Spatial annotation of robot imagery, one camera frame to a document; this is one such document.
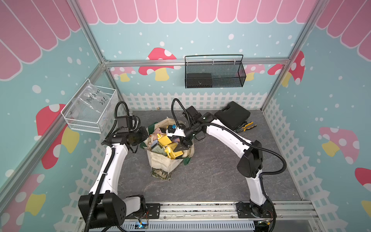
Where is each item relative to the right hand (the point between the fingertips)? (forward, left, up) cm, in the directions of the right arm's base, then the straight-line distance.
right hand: (174, 143), depth 77 cm
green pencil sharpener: (-3, +8, 0) cm, 9 cm away
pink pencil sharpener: (+9, +10, -1) cm, 14 cm away
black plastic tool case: (+37, -43, -18) cm, 59 cm away
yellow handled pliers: (+26, -50, -20) cm, 60 cm away
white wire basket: (+1, +44, +16) cm, 47 cm away
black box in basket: (+36, -15, +15) cm, 42 cm away
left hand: (+5, +15, +1) cm, 16 cm away
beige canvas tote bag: (-10, +7, -8) cm, 14 cm away
